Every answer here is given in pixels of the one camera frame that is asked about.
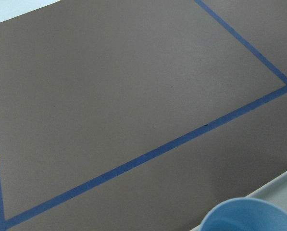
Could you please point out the light blue plastic cup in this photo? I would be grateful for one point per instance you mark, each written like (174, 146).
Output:
(245, 214)

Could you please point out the brown paper table cover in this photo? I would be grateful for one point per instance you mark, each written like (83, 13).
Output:
(139, 115)

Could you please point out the cream plastic tray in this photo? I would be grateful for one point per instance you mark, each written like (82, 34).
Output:
(274, 192)

